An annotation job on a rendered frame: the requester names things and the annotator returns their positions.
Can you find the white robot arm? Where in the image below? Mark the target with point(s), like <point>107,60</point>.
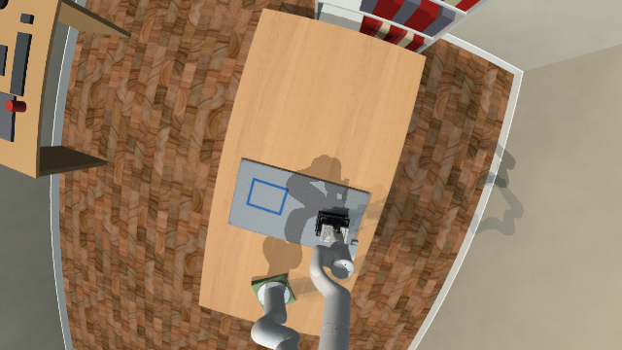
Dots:
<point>335,328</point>

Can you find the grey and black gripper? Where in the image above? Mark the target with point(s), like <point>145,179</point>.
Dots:
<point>337,235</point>

